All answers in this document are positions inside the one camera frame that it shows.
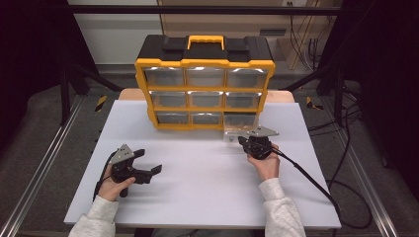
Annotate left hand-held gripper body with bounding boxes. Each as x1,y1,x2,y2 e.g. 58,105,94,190
109,143,154,198

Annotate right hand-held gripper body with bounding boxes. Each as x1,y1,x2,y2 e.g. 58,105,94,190
243,126,281,161

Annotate clear plastic drawer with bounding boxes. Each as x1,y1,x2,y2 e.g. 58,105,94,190
223,113,261,143

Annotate yellow black storage organizer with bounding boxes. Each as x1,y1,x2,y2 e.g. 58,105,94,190
133,34,277,132

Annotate person's right hand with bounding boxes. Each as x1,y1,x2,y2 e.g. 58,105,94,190
246,142,281,182

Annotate person's left hand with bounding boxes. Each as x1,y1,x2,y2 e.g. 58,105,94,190
97,164,136,202

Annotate white table board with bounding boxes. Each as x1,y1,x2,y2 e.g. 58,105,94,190
63,99,343,230

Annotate wooden table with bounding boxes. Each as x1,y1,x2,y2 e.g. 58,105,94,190
118,88,295,104

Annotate left yellow table clamp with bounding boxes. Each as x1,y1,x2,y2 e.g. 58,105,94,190
95,95,109,113

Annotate yellow table clamp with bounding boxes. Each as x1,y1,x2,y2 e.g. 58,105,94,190
305,96,324,111
95,95,109,113

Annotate right yellow table clamp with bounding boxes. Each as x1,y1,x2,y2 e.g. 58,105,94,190
305,96,324,111

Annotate set of clear organizer drawers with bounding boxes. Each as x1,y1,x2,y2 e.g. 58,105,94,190
143,66,269,126

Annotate black metal stand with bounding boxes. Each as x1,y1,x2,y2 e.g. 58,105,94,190
282,62,347,126
59,62,124,126

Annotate black horizontal bar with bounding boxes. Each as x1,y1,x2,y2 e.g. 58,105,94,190
67,4,342,16

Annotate black curtain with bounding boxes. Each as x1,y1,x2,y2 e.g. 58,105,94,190
324,0,419,194
0,0,100,156

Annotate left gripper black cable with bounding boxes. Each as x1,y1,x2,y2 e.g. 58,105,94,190
93,152,117,201

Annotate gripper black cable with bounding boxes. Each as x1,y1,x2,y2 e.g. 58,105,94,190
271,147,374,230
93,152,117,201

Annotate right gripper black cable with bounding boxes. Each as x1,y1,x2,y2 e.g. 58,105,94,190
271,147,374,230

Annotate aluminium floor rail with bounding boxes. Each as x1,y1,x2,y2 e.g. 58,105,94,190
320,98,400,237
0,95,84,237

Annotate black floor cables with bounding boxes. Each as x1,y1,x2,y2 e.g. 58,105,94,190
307,82,367,137

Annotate yellow carry handle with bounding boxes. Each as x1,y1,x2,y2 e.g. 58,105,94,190
186,35,226,51

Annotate hanging wall cables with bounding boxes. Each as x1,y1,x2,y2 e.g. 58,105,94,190
289,2,330,71

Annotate white wall panel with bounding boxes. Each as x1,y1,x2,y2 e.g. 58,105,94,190
67,0,164,65

